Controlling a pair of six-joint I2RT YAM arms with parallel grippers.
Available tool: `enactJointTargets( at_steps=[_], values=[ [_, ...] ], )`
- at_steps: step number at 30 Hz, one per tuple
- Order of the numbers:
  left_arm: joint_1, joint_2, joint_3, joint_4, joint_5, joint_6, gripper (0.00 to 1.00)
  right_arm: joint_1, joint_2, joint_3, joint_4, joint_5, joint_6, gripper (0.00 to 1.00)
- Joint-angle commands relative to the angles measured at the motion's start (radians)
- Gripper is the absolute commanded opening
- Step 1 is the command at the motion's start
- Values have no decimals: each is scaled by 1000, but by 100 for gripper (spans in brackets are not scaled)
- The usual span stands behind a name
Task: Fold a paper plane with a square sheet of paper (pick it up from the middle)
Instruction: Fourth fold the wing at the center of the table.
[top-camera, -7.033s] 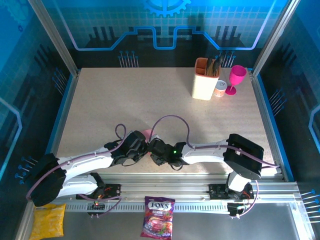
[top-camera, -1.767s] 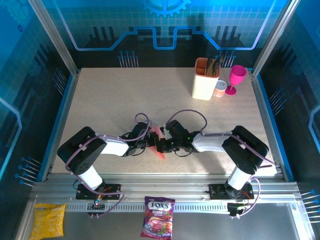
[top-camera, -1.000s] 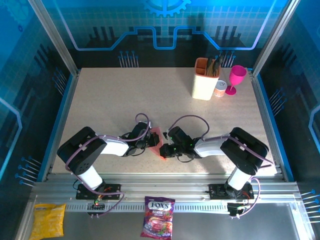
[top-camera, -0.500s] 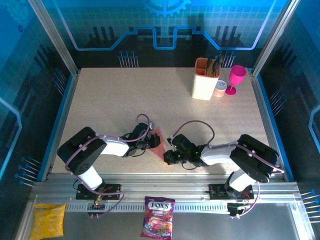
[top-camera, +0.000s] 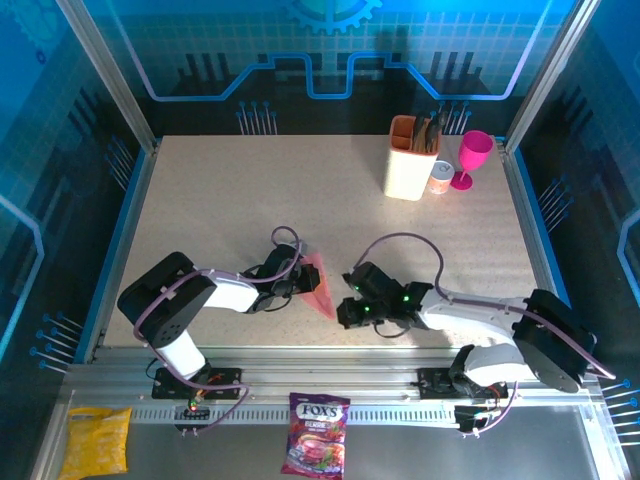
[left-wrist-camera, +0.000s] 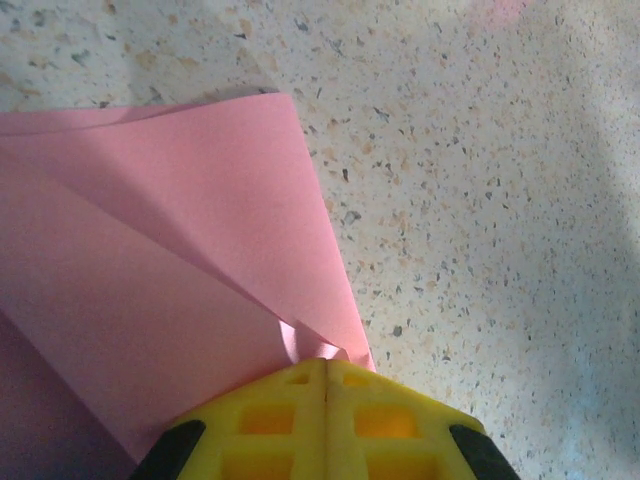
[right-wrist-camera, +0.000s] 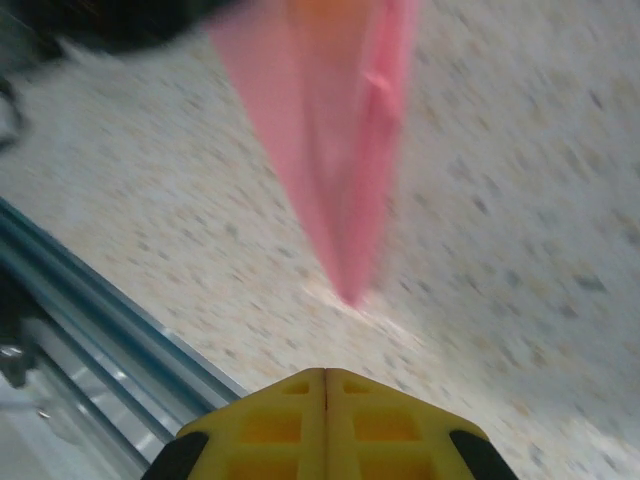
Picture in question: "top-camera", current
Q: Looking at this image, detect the slotted white cable duct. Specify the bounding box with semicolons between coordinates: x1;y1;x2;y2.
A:
132;405;459;426

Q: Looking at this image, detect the pink paper sheet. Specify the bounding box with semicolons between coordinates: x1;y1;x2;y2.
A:
299;252;337;321

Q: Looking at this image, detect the small circuit board with LED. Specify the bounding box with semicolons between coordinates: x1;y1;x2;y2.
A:
173;397;211;432
453;404;501;434

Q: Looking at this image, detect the yellow snack bag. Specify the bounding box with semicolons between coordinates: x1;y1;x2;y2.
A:
58;406;134;476

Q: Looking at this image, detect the purple Fox's candy bag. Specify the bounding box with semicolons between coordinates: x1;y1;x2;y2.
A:
280;392;351;480

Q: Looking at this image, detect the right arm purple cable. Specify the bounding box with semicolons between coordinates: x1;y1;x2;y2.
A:
356;231;619;440

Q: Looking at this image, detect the wide aluminium mounting rail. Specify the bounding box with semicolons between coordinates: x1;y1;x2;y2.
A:
64;344;601;409

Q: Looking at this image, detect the aluminium frame post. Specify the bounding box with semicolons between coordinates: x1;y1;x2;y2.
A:
53;0;162;154
503;0;602;154

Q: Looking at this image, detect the aluminium side rail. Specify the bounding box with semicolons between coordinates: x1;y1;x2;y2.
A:
82;139;162;364
493;135;577;364

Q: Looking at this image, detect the small white orange can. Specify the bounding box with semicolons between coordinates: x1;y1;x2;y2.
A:
427;160;455;196

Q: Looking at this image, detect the pink plastic goblet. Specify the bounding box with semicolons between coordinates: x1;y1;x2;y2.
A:
449;130;495;193

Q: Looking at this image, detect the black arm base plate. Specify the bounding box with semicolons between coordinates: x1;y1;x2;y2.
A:
151;366;244;401
417;367;510;401

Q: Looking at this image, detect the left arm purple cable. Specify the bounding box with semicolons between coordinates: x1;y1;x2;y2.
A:
132;225;304;437

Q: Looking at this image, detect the cream orange utensil holder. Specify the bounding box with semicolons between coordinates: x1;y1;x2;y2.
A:
383;114;442;202

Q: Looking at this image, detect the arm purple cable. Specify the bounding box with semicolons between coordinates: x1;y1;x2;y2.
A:
132;225;304;437
356;231;619;440

